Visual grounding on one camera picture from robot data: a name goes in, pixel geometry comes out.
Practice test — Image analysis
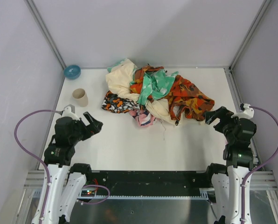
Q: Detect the red orange camouflage cloth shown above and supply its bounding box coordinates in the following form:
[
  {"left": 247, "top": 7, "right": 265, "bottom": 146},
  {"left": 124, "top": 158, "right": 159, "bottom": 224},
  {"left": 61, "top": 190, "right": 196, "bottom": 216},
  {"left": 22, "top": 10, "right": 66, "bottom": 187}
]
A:
[{"left": 129, "top": 64, "right": 215, "bottom": 126}]

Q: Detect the black orange white patterned cloth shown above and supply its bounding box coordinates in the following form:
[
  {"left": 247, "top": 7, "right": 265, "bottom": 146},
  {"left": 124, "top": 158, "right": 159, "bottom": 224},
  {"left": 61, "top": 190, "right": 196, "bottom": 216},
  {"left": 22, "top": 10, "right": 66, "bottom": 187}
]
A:
[{"left": 101, "top": 91, "right": 144, "bottom": 113}]

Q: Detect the cream cloth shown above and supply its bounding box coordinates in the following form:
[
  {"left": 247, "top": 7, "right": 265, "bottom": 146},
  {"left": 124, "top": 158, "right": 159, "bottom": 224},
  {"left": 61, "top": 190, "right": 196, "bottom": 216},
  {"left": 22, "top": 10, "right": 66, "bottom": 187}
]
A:
[{"left": 105, "top": 58, "right": 206, "bottom": 128}]

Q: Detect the pink navy patterned cloth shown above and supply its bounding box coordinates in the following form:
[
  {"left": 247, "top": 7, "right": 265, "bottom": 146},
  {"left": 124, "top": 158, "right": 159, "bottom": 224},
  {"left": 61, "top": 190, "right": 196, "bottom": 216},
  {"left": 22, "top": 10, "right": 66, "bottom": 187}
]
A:
[{"left": 129, "top": 109, "right": 157, "bottom": 127}]

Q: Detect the teal white cloth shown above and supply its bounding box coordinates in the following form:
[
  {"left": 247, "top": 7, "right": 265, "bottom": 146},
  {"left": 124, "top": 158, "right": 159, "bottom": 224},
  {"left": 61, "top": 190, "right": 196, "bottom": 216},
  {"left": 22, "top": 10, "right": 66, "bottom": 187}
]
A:
[{"left": 106, "top": 58, "right": 179, "bottom": 105}]

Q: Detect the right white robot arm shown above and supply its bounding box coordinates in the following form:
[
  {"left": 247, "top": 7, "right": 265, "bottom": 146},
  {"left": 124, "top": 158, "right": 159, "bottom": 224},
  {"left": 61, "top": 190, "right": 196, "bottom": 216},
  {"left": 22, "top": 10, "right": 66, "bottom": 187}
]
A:
[{"left": 205, "top": 104, "right": 257, "bottom": 224}]

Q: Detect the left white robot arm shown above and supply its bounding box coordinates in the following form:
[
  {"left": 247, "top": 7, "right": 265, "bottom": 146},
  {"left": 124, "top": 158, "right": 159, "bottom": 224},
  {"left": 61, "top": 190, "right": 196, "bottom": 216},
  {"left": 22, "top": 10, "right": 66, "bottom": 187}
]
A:
[{"left": 32, "top": 112, "right": 103, "bottom": 224}]

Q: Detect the beige cup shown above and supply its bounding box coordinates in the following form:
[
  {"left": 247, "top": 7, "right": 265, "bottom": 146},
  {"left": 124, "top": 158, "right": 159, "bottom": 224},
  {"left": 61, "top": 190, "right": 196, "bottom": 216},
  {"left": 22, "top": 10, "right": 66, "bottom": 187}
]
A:
[{"left": 72, "top": 88, "right": 88, "bottom": 107}]

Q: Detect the blue bowl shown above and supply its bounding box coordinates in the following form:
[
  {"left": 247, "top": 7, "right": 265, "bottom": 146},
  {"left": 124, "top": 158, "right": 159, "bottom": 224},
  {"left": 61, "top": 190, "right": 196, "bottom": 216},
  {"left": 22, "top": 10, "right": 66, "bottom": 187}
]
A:
[{"left": 63, "top": 65, "right": 81, "bottom": 80}]

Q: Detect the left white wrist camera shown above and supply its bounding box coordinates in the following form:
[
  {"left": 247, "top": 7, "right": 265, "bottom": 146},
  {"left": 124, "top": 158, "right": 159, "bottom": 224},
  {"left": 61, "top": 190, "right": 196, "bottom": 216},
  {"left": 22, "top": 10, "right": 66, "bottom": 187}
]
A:
[{"left": 61, "top": 104, "right": 80, "bottom": 120}]

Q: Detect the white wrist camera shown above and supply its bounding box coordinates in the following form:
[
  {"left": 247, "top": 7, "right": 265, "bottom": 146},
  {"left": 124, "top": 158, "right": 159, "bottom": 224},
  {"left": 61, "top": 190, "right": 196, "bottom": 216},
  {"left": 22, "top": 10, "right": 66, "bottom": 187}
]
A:
[
  {"left": 231, "top": 103, "right": 254, "bottom": 119},
  {"left": 61, "top": 104, "right": 80, "bottom": 120}
]

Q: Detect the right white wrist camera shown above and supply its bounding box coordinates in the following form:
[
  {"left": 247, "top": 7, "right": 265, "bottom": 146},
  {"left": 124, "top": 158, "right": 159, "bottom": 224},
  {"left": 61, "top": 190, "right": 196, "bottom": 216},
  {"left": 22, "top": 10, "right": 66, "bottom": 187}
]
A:
[{"left": 231, "top": 103, "right": 254, "bottom": 119}]

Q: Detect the aluminium front rail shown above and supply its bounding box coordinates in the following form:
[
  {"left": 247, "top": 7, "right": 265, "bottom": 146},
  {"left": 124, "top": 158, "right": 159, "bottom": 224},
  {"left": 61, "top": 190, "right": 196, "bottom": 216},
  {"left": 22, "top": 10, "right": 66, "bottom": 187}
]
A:
[{"left": 23, "top": 170, "right": 278, "bottom": 189}]

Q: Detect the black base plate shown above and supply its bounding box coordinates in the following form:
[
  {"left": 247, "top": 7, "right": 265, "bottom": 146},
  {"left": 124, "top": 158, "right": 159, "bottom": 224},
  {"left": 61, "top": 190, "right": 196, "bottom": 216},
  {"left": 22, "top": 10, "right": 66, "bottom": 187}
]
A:
[{"left": 84, "top": 171, "right": 214, "bottom": 197}]

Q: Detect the grey cable duct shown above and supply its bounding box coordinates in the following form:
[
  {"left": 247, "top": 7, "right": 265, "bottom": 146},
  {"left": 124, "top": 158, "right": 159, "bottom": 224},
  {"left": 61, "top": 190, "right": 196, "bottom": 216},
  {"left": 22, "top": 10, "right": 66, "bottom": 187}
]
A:
[{"left": 77, "top": 189, "right": 216, "bottom": 203}]

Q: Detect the right aluminium frame post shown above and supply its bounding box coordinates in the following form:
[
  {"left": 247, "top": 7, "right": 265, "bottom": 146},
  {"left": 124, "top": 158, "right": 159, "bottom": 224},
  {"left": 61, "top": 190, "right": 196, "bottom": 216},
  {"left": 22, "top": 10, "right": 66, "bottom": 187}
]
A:
[{"left": 229, "top": 0, "right": 274, "bottom": 71}]

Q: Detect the aluminium frame post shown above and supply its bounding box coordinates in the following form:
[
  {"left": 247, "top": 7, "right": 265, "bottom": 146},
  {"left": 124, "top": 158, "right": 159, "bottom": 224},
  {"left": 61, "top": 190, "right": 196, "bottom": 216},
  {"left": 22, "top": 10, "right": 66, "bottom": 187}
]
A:
[
  {"left": 24, "top": 0, "right": 66, "bottom": 69},
  {"left": 229, "top": 0, "right": 274, "bottom": 71}
]

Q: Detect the left aluminium frame post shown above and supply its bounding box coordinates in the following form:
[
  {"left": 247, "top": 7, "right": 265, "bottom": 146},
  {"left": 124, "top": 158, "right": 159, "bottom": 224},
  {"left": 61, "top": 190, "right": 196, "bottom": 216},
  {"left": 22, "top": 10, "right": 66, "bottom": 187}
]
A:
[{"left": 24, "top": 0, "right": 66, "bottom": 69}]

